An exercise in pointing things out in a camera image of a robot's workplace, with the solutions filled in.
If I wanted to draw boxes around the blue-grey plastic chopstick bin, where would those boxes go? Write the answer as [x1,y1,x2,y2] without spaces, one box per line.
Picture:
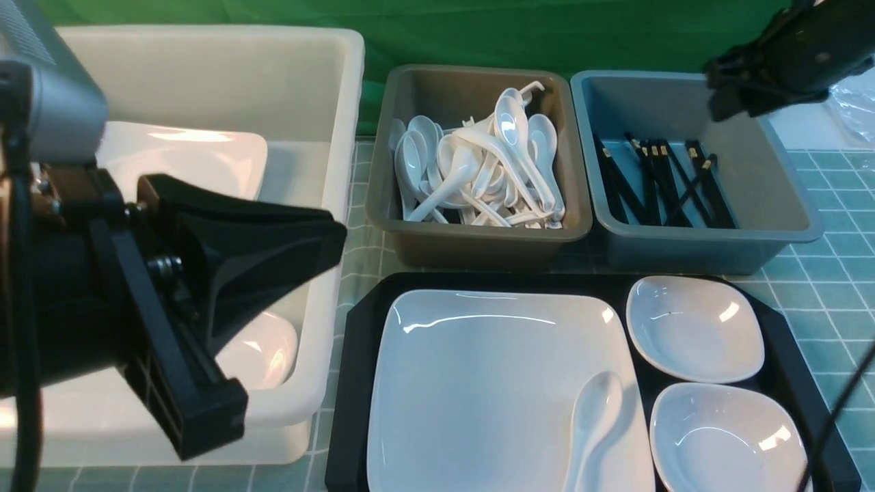
[571,70,823,274]

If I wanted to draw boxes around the large translucent white tub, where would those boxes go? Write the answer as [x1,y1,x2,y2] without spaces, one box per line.
[2,25,364,468]

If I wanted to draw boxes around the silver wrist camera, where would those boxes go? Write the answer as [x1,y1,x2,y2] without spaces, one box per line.
[1,1,109,165]

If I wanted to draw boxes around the brown-grey plastic spoon bin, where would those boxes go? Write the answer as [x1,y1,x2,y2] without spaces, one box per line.
[364,64,593,271]

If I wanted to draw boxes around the black chopstick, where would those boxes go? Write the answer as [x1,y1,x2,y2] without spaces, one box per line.
[662,153,719,228]
[623,132,666,226]
[593,132,638,224]
[647,138,691,227]
[684,140,738,230]

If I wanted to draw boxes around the left white spoon in bin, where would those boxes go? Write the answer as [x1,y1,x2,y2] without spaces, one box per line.
[394,130,448,223]

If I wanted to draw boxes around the white small bowl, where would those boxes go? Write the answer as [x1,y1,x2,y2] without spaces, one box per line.
[649,383,813,491]
[625,276,766,384]
[216,312,298,393]

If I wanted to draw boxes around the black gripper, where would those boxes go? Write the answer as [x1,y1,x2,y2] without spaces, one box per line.
[704,1,874,122]
[2,165,347,461]

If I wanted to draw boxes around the right white spoon in bin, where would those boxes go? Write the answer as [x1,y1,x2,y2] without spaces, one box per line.
[528,114,565,228]

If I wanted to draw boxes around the upright white spoon in bin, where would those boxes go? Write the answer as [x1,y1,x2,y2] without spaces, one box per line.
[494,87,557,217]

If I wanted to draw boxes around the clear plastic bag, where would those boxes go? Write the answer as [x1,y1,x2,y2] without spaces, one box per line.
[827,75,874,144]

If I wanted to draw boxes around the green backdrop cloth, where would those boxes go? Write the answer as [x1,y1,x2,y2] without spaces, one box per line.
[40,1,788,136]

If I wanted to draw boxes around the black plastic serving tray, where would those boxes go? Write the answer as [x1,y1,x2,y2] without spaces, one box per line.
[325,272,861,491]

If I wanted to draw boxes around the green checkered tablecloth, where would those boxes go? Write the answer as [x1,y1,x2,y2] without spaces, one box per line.
[38,139,873,491]

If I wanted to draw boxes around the long diagonal white spoon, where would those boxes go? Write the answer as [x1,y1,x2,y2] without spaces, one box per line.
[405,146,479,222]

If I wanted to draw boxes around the white ceramic soup spoon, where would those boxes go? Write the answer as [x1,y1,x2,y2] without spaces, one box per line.
[563,371,623,491]

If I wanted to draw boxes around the large white square rice plate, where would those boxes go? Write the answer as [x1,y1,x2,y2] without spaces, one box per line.
[366,290,656,491]

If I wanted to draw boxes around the top white plate in tub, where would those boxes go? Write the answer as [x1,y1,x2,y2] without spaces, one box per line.
[96,121,268,200]

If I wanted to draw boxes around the white small bowl in tub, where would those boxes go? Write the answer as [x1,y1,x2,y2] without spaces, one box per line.
[216,312,298,393]

